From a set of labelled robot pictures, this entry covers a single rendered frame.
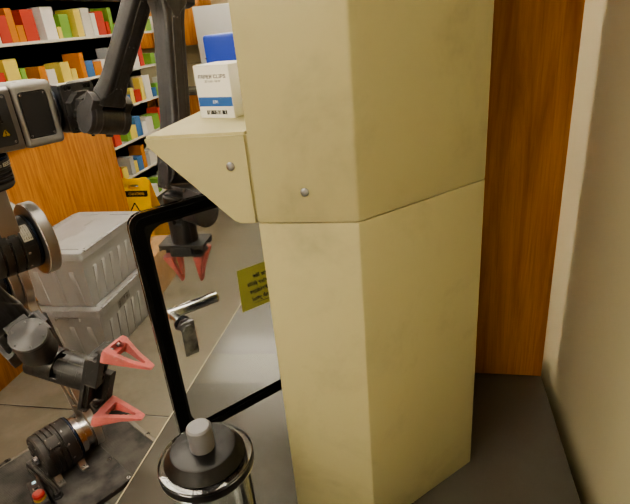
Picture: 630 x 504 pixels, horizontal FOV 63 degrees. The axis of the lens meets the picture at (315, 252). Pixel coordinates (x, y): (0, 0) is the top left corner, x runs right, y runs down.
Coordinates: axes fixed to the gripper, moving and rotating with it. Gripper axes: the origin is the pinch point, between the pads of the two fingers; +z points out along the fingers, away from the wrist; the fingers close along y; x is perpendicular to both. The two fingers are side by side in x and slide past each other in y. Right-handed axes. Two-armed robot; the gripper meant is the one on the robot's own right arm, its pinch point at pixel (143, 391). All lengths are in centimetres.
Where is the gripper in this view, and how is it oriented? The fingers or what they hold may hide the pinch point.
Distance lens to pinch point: 92.8
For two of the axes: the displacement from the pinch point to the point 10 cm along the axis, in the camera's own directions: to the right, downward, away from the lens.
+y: 2.5, -9.3, -2.8
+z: 9.6, 2.8, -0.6
